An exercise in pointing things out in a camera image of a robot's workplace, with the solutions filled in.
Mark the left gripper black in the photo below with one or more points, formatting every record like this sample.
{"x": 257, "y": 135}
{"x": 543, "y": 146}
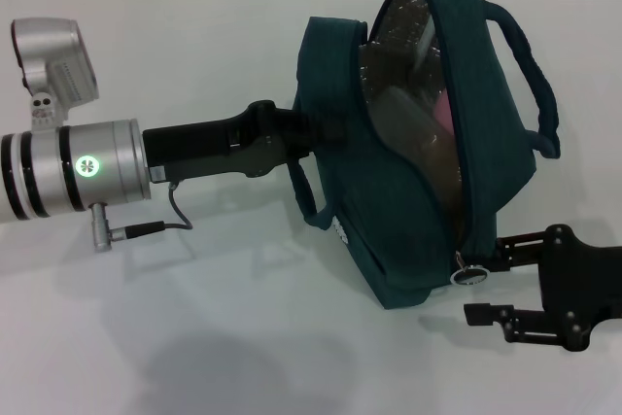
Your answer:
{"x": 204, "y": 148}

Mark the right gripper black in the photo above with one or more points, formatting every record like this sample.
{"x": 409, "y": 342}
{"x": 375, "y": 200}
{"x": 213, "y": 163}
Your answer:
{"x": 583, "y": 284}

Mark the dark teal lunch bag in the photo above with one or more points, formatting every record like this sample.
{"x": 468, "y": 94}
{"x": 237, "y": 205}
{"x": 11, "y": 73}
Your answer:
{"x": 413, "y": 191}

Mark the pink toy peach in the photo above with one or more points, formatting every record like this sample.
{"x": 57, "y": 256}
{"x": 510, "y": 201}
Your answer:
{"x": 444, "y": 114}

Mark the clear food container blue rim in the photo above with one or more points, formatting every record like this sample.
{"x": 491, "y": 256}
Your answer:
{"x": 426, "y": 43}

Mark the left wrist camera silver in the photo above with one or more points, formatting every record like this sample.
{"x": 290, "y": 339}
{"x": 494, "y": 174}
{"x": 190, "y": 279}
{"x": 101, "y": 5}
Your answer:
{"x": 53, "y": 65}

